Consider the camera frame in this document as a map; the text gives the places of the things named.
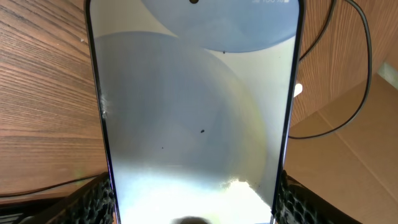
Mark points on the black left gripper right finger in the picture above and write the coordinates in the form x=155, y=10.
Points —
x=294, y=203

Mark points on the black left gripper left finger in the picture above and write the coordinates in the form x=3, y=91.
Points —
x=93, y=203

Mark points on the blue screen smartphone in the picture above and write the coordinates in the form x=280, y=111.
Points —
x=195, y=99

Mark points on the white charger adapter plug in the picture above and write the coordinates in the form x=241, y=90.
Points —
x=298, y=89

